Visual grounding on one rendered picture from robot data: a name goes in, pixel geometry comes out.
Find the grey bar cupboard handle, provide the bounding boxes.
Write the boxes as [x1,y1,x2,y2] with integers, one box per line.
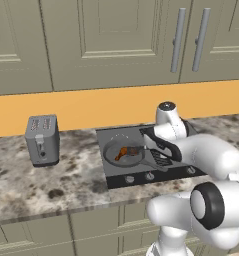
[191,7,212,73]
[170,7,187,74]

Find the grey two-slot toaster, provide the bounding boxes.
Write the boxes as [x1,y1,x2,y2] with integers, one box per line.
[24,114,61,168]

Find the beige base cupboard door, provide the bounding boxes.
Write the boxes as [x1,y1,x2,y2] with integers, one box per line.
[119,200,163,256]
[0,213,75,256]
[68,204,126,256]

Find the beige wall cupboard door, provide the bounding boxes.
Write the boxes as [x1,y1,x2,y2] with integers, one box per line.
[39,0,193,93]
[178,0,239,84]
[0,0,54,97]

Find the orange brown chicken piece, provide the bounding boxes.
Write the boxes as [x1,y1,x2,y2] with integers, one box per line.
[114,145,141,162]

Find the grey frying pan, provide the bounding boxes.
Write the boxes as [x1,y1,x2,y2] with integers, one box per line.
[102,138,170,173]

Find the dark grey hob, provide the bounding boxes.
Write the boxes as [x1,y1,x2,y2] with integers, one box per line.
[95,121,209,190]

